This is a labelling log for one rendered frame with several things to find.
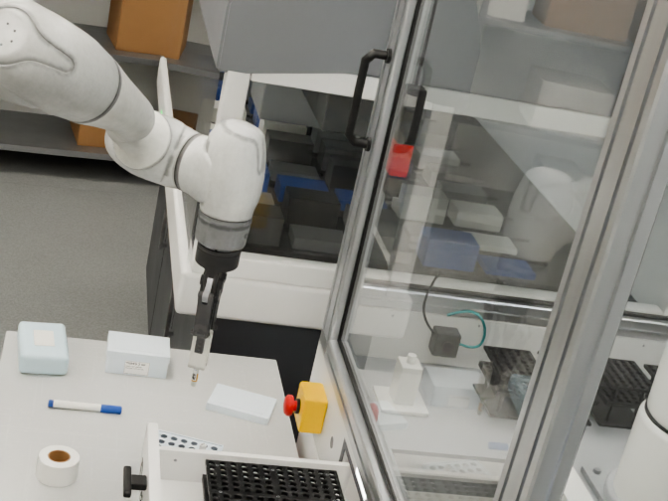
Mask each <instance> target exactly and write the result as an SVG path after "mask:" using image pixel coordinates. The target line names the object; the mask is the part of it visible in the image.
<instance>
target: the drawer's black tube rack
mask: <svg viewBox="0 0 668 501"><path fill-rule="evenodd" d="M220 464H224V465H220ZM231 465H234V466H231ZM216 466H218V472H219V480H220V488H221V491H215V492H220V493H221V497H222V501H345V499H344V495H343V492H342V488H341V485H340V481H339V477H338V474H337V470H325V469H314V468H302V467H291V466H280V465H268V464H257V463H245V462H234V461H223V460H217V464H216ZM242 466H245V467H242ZM253 467H256V468H253ZM264 468H266V469H264ZM221 469H224V470H221ZM277 469H280V470H277ZM232 470H234V471H232ZM287 470H291V471H287ZM243 471H246V472H243ZM298 471H301V472H298ZM254 472H256V473H254ZM309 472H312V473H309ZM265 473H267V474H265ZM320 473H323V474H320ZM221 474H225V475H221ZM278 474H281V475H278ZM331 474H333V475H331ZM233 475H235V476H233ZM289 475H292V476H289ZM244 476H246V477H244ZM299 476H302V477H299ZM255 477H257V478H255ZM310 477H313V478H310ZM265 478H268V479H265ZM321 478H324V479H321ZM331 478H332V479H335V480H332V479H331ZM279 479H282V480H279ZM290 480H293V481H290ZM301 481H304V482H301ZM311 482H314V483H311ZM322 483H323V484H322ZM333 484H336V485H333ZM202 486H203V496H204V501H209V494H208V484H207V475H206V474H203V476H202ZM334 489H337V490H334ZM336 494H338V495H336ZM337 499H339V500H337Z"/></svg>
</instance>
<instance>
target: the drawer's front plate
mask: <svg viewBox="0 0 668 501"><path fill-rule="evenodd" d="M142 457H143V469H142V466H141V462H142ZM140 468H141V472H142V475H146V476H147V489H146V490H145V491H143V490H140V491H139V490H138V501H140V499H141V500H142V501H161V479H160V456H159V433H158V423H155V422H148V423H147V427H146V431H145V437H144V443H143V449H142V454H141V460H140V466H139V472H138V475H139V474H140V475H141V472H140ZM141 491H142V495H143V498H141V496H140V492H141Z"/></svg>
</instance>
